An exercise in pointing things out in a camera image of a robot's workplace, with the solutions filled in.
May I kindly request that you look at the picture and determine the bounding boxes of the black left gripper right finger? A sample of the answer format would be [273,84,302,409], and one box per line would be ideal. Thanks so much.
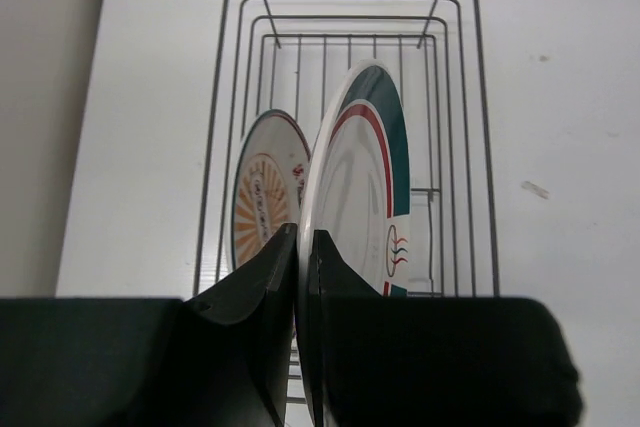
[310,230,382,305]

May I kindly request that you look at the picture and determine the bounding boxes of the grey wire dish rack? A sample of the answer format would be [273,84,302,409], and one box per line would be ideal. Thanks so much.
[193,0,500,297]

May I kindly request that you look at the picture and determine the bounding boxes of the white plate green red rings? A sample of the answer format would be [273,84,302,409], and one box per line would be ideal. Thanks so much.
[295,59,412,423]

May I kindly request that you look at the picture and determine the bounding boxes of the white plate orange sunburst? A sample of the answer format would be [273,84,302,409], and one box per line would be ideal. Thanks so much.
[230,109,311,270]

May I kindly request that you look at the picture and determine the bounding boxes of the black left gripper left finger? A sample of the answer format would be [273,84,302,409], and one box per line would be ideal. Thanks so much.
[185,223,296,422]

